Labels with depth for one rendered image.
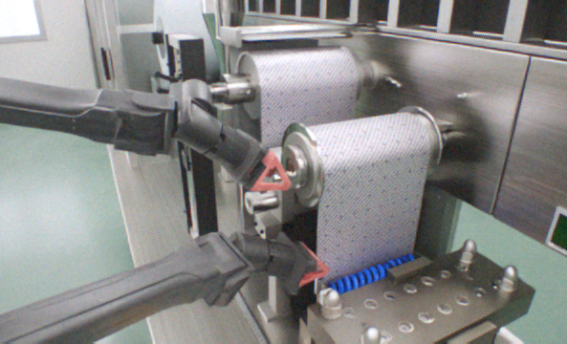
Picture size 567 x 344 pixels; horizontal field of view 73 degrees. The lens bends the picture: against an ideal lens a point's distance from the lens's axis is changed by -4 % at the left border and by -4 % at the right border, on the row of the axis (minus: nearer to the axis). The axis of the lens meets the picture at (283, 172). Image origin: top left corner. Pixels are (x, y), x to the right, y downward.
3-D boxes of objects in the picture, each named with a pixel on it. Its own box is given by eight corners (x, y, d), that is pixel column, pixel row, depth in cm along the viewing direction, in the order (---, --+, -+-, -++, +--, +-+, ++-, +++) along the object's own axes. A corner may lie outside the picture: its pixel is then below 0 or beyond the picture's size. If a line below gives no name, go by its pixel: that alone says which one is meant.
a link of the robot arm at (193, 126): (165, 141, 55) (189, 114, 53) (165, 115, 60) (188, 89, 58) (205, 163, 59) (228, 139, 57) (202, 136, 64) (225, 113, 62)
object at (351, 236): (314, 292, 74) (317, 206, 66) (409, 258, 83) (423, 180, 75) (316, 294, 73) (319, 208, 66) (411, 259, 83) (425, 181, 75)
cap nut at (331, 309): (316, 308, 67) (317, 288, 66) (335, 301, 69) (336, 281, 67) (328, 322, 64) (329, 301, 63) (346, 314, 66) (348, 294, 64)
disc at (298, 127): (278, 178, 78) (284, 108, 70) (280, 177, 78) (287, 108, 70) (316, 224, 67) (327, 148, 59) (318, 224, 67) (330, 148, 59)
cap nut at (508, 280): (491, 282, 73) (497, 263, 71) (504, 276, 74) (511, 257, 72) (509, 293, 70) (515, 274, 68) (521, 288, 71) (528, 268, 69)
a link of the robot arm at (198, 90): (128, 155, 57) (131, 104, 51) (135, 112, 65) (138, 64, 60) (210, 161, 60) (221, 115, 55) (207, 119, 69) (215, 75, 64)
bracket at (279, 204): (255, 309, 85) (250, 182, 72) (282, 299, 88) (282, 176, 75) (265, 324, 81) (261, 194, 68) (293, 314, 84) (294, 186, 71)
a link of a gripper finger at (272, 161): (283, 209, 64) (240, 185, 59) (265, 191, 70) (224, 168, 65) (307, 175, 64) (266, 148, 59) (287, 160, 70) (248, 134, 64)
